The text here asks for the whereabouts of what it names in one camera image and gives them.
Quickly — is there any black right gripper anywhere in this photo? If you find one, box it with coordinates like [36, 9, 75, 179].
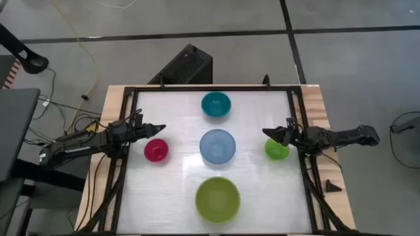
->
[261, 125, 305, 148]

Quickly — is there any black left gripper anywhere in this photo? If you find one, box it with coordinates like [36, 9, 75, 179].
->
[129, 121, 167, 142]

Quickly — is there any small bright green bowl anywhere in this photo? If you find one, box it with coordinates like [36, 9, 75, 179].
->
[264, 138, 291, 161]

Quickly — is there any small magenta plastic bowl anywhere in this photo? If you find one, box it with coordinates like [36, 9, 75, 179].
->
[143, 138, 170, 163]

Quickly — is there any light blue plastic bowl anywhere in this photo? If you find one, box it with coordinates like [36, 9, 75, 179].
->
[199, 128, 237, 165]

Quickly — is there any teal plastic bowl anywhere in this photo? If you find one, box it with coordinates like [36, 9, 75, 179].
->
[200, 91, 232, 118]

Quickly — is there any white table sheet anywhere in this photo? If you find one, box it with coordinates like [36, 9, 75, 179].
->
[115, 89, 313, 235]

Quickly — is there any black computer tower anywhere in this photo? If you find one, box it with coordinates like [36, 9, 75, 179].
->
[147, 43, 214, 86]

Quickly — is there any large olive green bowl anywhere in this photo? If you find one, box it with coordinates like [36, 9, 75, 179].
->
[195, 176, 242, 225]

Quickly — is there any grey floor device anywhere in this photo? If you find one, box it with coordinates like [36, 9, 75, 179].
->
[390, 115, 420, 134]

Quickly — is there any dark grey desk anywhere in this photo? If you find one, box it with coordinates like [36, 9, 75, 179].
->
[0, 87, 41, 183]

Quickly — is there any black stand foot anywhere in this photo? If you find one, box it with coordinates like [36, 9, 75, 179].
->
[0, 22, 50, 75]

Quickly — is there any striped wooden panel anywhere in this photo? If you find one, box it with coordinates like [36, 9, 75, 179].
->
[1, 60, 22, 90]

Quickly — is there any black metal table frame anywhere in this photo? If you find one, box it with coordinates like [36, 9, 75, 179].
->
[77, 73, 358, 235]

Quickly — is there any black triangular bracket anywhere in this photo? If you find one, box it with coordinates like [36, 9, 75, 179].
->
[325, 178, 343, 193]

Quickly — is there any yellow cable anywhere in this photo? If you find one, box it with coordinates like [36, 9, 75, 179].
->
[51, 0, 100, 134]

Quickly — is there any black floor cable bundle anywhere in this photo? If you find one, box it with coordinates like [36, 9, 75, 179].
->
[23, 67, 102, 147]

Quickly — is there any black floor cable loop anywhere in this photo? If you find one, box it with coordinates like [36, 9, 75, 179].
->
[389, 110, 420, 170]

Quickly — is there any white floor cable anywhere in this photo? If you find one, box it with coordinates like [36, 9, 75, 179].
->
[94, 0, 138, 10]

